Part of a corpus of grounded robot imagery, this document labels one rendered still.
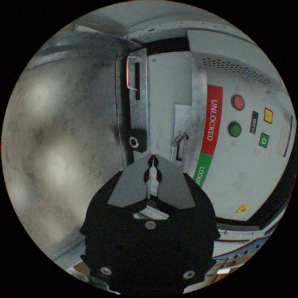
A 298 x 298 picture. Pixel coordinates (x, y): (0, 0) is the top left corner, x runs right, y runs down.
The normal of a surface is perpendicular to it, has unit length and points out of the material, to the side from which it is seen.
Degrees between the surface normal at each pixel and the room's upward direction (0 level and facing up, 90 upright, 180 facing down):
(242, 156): 90
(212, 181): 90
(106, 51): 0
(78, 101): 0
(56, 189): 0
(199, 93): 90
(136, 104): 90
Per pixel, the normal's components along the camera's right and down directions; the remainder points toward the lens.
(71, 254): -0.01, -0.89
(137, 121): -0.54, 0.39
